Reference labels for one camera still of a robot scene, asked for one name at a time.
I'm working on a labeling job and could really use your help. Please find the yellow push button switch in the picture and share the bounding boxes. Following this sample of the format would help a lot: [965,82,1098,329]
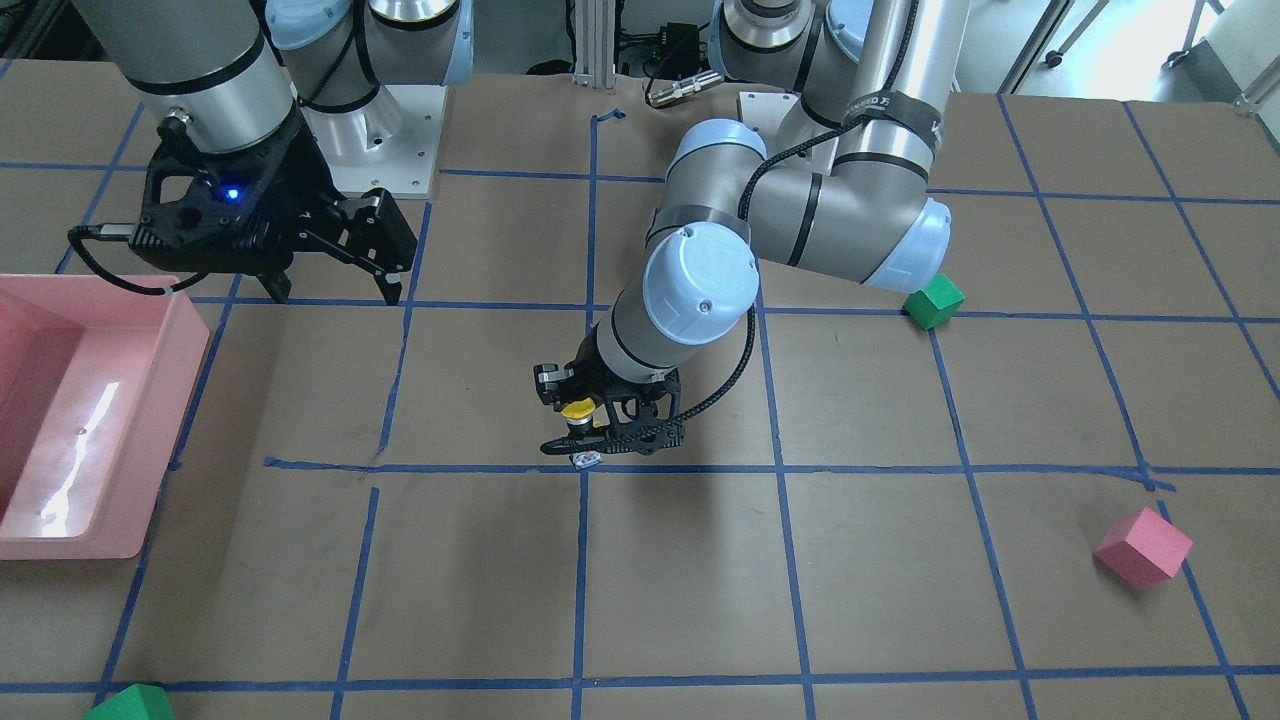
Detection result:
[559,398,603,471]

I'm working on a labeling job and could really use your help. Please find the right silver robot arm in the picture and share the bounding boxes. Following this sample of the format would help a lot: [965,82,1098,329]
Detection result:
[67,1,474,306]

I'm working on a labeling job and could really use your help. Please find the green cube far side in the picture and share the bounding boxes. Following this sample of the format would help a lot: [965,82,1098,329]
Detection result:
[902,273,966,331]

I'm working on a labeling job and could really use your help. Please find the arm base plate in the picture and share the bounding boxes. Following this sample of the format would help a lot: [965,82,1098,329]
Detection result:
[737,91,799,136]
[303,85,449,200]

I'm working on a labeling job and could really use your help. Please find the green cube near bin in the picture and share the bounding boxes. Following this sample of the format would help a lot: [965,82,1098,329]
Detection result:
[82,684,177,720]

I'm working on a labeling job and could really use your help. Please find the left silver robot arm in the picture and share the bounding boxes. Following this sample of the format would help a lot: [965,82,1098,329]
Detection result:
[534,1,970,457]

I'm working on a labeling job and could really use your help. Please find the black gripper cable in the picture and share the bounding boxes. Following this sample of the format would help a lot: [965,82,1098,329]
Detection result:
[540,0,922,459]

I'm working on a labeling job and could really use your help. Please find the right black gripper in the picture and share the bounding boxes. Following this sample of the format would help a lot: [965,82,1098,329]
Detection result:
[128,109,417,307]

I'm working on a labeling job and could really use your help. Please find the pink cube far corner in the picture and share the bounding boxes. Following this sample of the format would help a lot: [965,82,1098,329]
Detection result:
[1093,509,1194,591]

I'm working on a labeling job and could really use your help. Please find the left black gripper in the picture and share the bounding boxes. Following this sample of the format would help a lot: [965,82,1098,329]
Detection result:
[532,348,685,456]

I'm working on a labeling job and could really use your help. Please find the pink plastic bin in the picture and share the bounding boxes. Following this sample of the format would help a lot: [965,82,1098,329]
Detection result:
[1,274,210,561]

